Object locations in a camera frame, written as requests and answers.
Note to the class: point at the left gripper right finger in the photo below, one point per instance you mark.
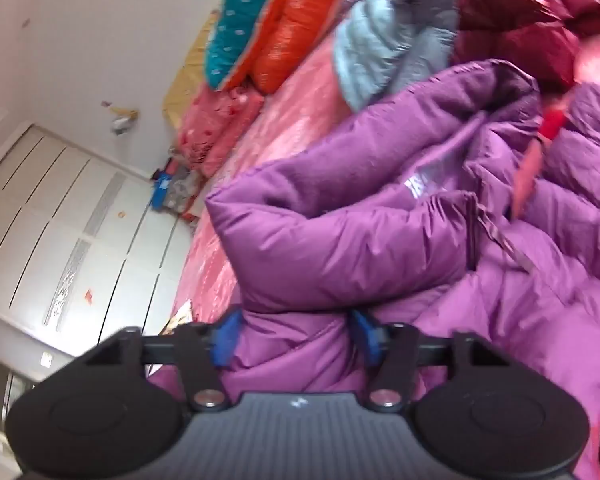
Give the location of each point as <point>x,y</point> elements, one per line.
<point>390,356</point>

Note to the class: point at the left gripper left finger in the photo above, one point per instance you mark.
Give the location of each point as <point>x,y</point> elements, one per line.
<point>200,352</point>

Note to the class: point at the purple down jacket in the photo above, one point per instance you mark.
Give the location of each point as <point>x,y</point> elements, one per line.
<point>403,210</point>

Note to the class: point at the white sliding wardrobe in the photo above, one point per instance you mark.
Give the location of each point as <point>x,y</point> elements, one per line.
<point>82,253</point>

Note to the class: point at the blue box on nightstand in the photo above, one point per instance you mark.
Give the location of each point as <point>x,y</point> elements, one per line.
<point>161,180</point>

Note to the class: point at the pink folded quilt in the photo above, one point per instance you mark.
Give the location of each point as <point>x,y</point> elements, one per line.
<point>214,123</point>

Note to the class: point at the pink bed blanket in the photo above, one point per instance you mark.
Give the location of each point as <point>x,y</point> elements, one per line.
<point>308,105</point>

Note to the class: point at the yellow padded headboard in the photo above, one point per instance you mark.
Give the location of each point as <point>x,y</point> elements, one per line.
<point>189,77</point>

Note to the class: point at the light blue down jacket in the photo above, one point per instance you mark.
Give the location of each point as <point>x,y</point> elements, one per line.
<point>382,46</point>

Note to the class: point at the orange folded quilt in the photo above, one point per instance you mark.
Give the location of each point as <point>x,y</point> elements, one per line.
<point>298,27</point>

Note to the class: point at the teal dotted folded quilt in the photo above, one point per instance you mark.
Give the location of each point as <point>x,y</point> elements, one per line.
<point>237,39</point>

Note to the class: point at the dark red down jacket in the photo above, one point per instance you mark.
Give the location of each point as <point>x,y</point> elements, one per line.
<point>541,37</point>

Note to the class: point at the wall lamp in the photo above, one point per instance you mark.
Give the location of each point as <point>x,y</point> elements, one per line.
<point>124,118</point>

